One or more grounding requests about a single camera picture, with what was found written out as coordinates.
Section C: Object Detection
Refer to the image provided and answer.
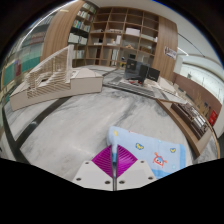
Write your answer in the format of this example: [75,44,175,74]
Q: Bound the light blue cartoon-print towel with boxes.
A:
[106,125,187,180]

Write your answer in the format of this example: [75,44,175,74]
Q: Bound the white slatted architectural model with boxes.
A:
[9,44,104,112]

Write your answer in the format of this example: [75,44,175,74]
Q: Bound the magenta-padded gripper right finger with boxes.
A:
[114,144,158,192]

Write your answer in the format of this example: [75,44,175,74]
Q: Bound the black display boxes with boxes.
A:
[122,58,161,85]

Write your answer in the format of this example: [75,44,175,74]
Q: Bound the white wall poster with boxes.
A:
[163,45,178,61]

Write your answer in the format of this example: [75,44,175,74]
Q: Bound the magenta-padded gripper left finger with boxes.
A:
[72,145,115,192]

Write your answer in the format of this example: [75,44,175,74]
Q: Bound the red bin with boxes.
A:
[208,109,219,127]

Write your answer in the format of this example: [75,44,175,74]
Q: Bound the wooden shelf unit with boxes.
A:
[67,1,160,68]

